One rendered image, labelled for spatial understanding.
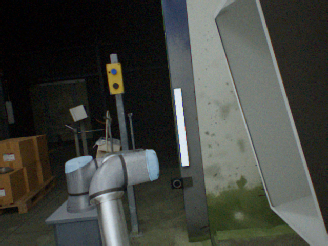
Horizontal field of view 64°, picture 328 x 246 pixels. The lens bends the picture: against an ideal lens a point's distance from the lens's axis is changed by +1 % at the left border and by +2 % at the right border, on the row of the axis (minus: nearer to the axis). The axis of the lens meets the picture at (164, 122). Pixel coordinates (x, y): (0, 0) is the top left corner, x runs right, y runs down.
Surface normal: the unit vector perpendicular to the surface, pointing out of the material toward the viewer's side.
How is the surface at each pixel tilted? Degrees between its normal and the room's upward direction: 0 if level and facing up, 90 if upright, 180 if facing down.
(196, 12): 90
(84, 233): 90
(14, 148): 90
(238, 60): 90
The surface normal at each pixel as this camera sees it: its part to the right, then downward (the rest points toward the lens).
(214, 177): -0.03, 0.07
